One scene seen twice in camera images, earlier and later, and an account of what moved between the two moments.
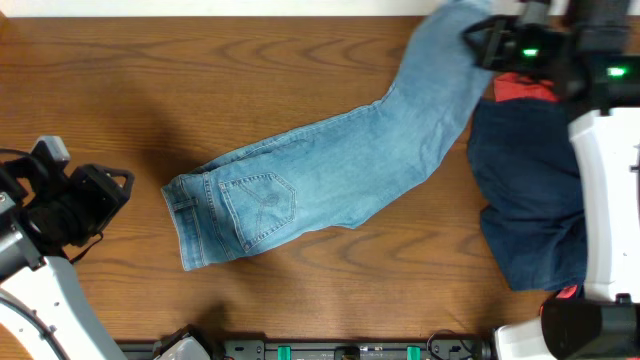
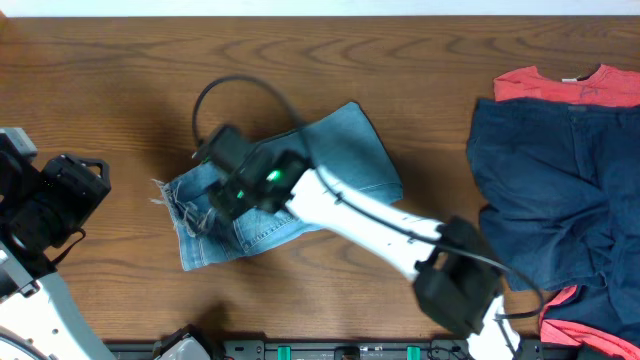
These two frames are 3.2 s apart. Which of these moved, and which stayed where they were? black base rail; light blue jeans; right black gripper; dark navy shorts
Moved: right black gripper; light blue jeans
Stayed: black base rail; dark navy shorts
